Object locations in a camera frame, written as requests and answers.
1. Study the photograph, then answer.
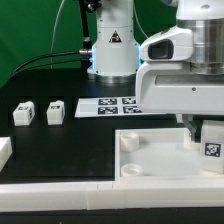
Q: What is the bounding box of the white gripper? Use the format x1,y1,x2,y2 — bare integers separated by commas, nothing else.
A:
135,27,224,143

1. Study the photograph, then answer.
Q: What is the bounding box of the white square tabletop panel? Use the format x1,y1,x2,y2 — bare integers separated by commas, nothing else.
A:
115,128,224,178

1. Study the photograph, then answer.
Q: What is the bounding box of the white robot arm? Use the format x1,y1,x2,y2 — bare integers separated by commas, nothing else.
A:
80,0,224,141

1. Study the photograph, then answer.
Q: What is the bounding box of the marker sheet with tags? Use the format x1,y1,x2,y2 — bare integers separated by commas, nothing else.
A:
74,96,168,119

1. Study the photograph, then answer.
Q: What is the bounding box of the white side fence block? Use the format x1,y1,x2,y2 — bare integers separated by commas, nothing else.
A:
0,137,12,172

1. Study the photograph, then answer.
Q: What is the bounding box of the white obstacle fence rail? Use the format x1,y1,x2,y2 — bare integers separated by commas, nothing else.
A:
0,178,224,212

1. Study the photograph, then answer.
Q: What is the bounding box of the white cable right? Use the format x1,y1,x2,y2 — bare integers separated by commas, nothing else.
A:
133,0,149,36

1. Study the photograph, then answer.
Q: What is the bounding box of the black cable upright connector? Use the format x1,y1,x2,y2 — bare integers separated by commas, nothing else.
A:
78,0,92,49

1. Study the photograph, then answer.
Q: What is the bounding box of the grey hanging cable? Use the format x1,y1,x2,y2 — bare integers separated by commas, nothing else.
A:
49,0,68,70

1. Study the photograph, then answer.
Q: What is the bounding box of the black cable on table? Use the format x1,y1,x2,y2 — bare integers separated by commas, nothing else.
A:
9,49,93,80

